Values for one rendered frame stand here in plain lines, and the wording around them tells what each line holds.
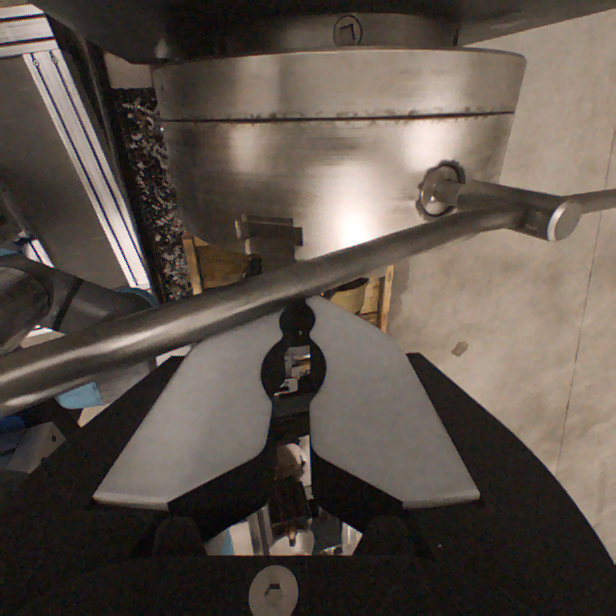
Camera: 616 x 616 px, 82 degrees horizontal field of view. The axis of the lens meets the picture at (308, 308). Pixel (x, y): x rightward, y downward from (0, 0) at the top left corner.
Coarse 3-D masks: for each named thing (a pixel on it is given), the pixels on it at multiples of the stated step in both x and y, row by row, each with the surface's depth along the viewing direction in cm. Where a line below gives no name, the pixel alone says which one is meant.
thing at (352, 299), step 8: (352, 280) 41; (360, 280) 41; (368, 280) 41; (344, 288) 39; (352, 288) 39; (360, 288) 40; (336, 296) 39; (344, 296) 40; (352, 296) 40; (360, 296) 41; (336, 304) 40; (344, 304) 40; (352, 304) 41; (360, 304) 42; (352, 312) 41; (360, 312) 44
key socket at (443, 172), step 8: (440, 168) 23; (448, 168) 24; (432, 176) 23; (440, 176) 24; (448, 176) 24; (456, 176) 24; (424, 184) 23; (432, 184) 24; (424, 192) 24; (424, 200) 24; (424, 208) 24; (432, 208) 24; (440, 208) 25
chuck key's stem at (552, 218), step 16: (432, 192) 24; (448, 192) 23; (464, 192) 21; (480, 192) 20; (496, 192) 19; (512, 192) 19; (528, 192) 18; (464, 208) 21; (528, 208) 18; (544, 208) 17; (560, 208) 17; (576, 208) 17; (528, 224) 18; (544, 224) 17; (560, 224) 17; (576, 224) 18; (560, 240) 18
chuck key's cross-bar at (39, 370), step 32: (608, 192) 21; (448, 224) 15; (480, 224) 17; (512, 224) 18; (320, 256) 12; (352, 256) 12; (384, 256) 13; (224, 288) 10; (256, 288) 10; (288, 288) 10; (320, 288) 11; (128, 320) 8; (160, 320) 8; (192, 320) 9; (224, 320) 9; (32, 352) 7; (64, 352) 7; (96, 352) 8; (128, 352) 8; (160, 352) 9; (0, 384) 7; (32, 384) 7; (64, 384) 7; (0, 416) 7
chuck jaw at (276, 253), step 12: (252, 216) 25; (264, 216) 25; (252, 228) 26; (264, 228) 26; (276, 228) 25; (288, 228) 25; (300, 228) 25; (252, 240) 26; (264, 240) 26; (276, 240) 26; (288, 240) 25; (300, 240) 25; (252, 252) 27; (264, 252) 27; (276, 252) 26; (288, 252) 26; (264, 264) 29; (276, 264) 28; (288, 264) 28; (336, 288) 38
